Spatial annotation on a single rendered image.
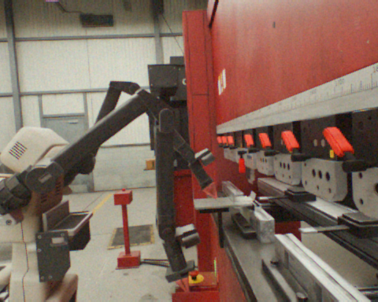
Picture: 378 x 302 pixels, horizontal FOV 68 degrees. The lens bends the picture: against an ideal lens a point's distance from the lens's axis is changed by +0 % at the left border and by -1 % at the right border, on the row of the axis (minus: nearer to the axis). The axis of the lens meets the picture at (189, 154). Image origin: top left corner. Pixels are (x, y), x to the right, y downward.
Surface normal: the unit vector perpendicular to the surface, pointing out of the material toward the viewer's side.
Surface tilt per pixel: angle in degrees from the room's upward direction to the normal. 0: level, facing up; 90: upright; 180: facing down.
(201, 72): 90
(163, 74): 90
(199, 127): 90
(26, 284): 90
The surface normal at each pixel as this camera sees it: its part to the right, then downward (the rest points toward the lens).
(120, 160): 0.09, 0.04
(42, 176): 0.25, 0.24
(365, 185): -1.00, 0.07
